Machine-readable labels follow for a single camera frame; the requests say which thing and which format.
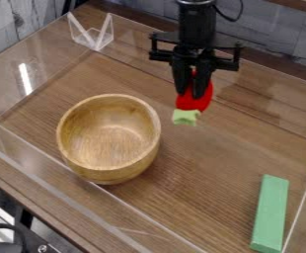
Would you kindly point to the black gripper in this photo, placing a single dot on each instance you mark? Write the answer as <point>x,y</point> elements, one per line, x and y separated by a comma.
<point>195,46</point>

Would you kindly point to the clear acrylic enclosure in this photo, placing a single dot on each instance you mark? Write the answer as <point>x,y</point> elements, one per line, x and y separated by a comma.
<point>191,203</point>

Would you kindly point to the green foam block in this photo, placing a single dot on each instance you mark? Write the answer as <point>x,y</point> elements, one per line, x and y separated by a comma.
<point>270,215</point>

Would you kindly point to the black metal table leg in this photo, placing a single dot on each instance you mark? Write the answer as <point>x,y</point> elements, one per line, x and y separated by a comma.
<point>22,217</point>

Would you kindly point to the red plush strawberry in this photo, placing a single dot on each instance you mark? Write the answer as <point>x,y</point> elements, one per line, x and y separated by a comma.
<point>188,108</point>

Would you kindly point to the wooden bowl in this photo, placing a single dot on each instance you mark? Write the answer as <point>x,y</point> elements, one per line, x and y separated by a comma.
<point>107,138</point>

